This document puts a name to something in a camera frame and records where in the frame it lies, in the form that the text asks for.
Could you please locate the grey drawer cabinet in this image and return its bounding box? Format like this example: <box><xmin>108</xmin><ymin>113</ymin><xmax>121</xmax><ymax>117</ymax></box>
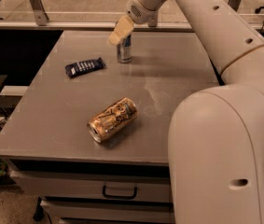
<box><xmin>0</xmin><ymin>31</ymin><xmax>216</xmax><ymax>224</ymax></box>

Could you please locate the silver blue redbull can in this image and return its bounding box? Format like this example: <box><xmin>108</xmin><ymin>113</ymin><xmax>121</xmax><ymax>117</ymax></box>
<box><xmin>117</xmin><ymin>35</ymin><xmax>132</xmax><ymax>63</ymax></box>

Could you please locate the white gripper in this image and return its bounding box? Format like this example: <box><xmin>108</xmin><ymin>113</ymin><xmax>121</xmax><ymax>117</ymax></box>
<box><xmin>108</xmin><ymin>0</ymin><xmax>167</xmax><ymax>45</ymax></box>

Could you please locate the left metal railing bracket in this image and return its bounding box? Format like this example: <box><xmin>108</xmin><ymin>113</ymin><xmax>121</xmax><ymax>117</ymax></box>
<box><xmin>29</xmin><ymin>0</ymin><xmax>49</xmax><ymax>26</ymax></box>

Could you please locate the middle metal railing bracket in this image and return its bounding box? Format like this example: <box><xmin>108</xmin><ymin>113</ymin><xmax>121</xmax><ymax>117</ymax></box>
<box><xmin>147</xmin><ymin>13</ymin><xmax>158</xmax><ymax>28</ymax></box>

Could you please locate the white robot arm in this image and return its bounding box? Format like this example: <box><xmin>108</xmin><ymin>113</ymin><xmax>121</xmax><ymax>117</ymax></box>
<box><xmin>110</xmin><ymin>0</ymin><xmax>264</xmax><ymax>224</ymax></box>

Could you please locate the dark blue snack wrapper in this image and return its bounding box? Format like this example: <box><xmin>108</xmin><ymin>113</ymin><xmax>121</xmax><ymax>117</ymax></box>
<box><xmin>65</xmin><ymin>58</ymin><xmax>105</xmax><ymax>78</ymax></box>

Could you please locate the gold crushed soda can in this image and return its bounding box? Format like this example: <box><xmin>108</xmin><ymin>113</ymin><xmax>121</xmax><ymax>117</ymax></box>
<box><xmin>87</xmin><ymin>97</ymin><xmax>138</xmax><ymax>143</ymax></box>

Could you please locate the black drawer handle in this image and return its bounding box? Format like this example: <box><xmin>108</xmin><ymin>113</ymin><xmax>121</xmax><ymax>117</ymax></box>
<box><xmin>102</xmin><ymin>185</ymin><xmax>138</xmax><ymax>200</ymax></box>

